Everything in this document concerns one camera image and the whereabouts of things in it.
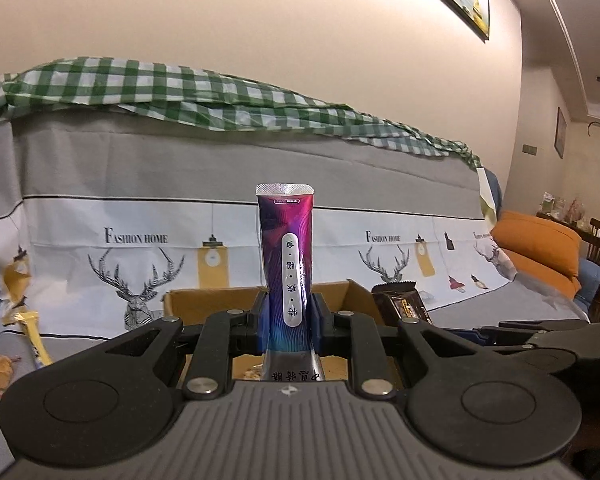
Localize small dark framed picture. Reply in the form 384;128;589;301
554;106;567;160

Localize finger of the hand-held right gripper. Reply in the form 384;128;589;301
430;326;531;350
499;319;592;335

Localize brown cardboard box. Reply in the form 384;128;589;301
162;280;381;386

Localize clear plastic bags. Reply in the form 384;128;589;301
537;192;588;225

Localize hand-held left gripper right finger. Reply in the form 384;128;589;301
310;292;486;401

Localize gold stick snack packet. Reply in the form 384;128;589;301
2;310;54;368

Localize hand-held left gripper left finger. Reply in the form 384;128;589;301
100;292;272;401

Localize dark brown chocolate bar packet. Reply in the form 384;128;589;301
371;282;434;326

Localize purple packet silver ends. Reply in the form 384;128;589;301
256;182;326;385

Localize orange cushion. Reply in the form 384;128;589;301
490;210;583;297

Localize dark wooden table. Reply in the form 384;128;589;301
535;212;592;235

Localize green white checked cloth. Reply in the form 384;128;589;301
0;56;482;170

